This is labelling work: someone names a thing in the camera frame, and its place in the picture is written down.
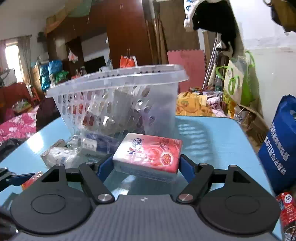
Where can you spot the orange white hanging bag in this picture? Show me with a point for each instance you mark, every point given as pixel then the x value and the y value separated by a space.
pixel 127 61

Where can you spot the blue fabric shopping bag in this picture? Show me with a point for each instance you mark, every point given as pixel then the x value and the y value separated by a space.
pixel 277 153

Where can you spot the green white tote bag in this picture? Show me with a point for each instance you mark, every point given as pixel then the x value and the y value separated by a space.
pixel 241 85

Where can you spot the white black hanging garment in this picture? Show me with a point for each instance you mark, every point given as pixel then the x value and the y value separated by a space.
pixel 217 17

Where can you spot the dark red wooden wardrobe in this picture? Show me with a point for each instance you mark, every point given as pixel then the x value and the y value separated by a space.
pixel 117 27

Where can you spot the red pink tissue pack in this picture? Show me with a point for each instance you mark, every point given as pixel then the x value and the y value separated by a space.
pixel 151 157

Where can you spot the pink floral bedding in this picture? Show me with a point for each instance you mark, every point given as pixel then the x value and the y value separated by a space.
pixel 22 126

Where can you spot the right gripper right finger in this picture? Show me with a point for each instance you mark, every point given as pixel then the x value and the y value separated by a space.
pixel 198 177

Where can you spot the white wrapped toothpaste box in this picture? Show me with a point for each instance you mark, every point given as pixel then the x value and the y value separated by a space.
pixel 59 153

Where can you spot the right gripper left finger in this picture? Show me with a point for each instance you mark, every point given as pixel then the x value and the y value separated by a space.
pixel 93 176

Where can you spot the grey black box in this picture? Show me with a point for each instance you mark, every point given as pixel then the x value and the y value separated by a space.
pixel 96 145

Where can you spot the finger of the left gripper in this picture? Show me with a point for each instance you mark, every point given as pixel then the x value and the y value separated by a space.
pixel 7 178

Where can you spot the brown hanging bag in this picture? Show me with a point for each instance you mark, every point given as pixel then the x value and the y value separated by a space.
pixel 283 12

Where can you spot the pink foam mat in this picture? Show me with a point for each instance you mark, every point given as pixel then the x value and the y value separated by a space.
pixel 193 62

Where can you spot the small red box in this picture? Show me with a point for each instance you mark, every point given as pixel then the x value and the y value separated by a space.
pixel 287 208

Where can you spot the translucent white plastic basket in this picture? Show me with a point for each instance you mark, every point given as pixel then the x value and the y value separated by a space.
pixel 138 99

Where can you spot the orange yellow quilt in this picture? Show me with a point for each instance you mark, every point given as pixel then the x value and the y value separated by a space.
pixel 192 104

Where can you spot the red cigarette box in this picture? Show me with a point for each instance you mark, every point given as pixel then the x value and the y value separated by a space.
pixel 31 180

